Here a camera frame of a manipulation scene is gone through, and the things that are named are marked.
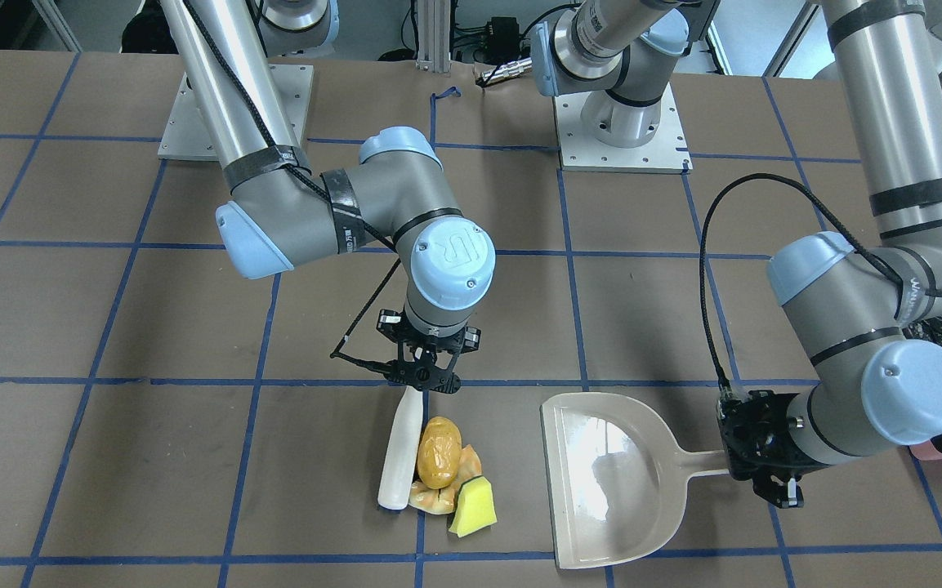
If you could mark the brown potato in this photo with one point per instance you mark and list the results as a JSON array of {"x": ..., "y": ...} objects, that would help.
[{"x": 439, "y": 452}]

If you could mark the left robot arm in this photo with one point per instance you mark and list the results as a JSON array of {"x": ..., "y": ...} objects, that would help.
[{"x": 848, "y": 304}]

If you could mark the aluminium frame post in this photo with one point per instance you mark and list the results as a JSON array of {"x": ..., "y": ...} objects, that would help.
[{"x": 433, "y": 36}]

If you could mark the yellow green sponge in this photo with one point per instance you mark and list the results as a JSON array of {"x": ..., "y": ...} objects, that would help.
[{"x": 474, "y": 507}]

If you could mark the beige hand brush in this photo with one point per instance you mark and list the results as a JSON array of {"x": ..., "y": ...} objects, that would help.
[{"x": 399, "y": 465}]

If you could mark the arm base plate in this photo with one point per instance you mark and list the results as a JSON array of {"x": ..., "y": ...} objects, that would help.
[
  {"x": 192, "y": 134},
  {"x": 597, "y": 134}
]

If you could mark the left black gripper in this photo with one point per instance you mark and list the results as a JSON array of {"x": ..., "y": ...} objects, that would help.
[{"x": 767, "y": 438}]

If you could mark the beige dustpan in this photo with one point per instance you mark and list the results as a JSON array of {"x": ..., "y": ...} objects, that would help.
[{"x": 617, "y": 477}]

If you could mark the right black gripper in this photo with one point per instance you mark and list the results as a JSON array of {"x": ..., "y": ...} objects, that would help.
[{"x": 467, "y": 336}]

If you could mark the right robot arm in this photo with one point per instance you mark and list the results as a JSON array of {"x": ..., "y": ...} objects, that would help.
[{"x": 282, "y": 213}]

